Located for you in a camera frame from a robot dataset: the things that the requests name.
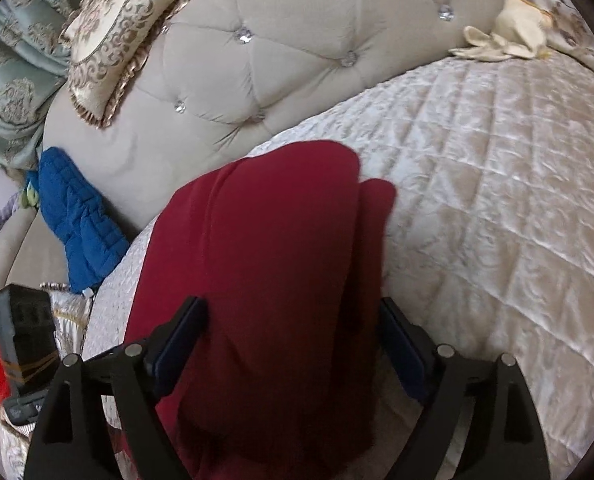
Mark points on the beige tufted headboard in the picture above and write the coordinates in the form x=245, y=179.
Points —
x=226, y=75

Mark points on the dark red sweater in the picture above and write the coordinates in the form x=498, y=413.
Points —
x=286, y=248

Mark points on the white quilted bedspread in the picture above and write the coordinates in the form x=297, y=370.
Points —
x=491, y=244

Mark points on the gold ornate ruffled pillow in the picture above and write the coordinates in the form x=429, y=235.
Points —
x=109, y=42

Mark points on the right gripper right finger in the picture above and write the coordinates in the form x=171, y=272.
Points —
x=503, y=439

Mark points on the teal damask curtain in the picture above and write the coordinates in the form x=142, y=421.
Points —
x=33, y=67

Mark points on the cream small cloth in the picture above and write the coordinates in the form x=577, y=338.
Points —
x=520, y=30

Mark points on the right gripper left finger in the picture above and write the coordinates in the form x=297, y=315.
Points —
x=71, y=438

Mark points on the floral cream bed sheet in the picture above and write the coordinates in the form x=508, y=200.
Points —
x=570, y=33

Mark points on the white gold-trimmed pillow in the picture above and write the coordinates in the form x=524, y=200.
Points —
x=71, y=314

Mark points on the blue quilted jacket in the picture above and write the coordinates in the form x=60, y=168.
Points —
x=75, y=212

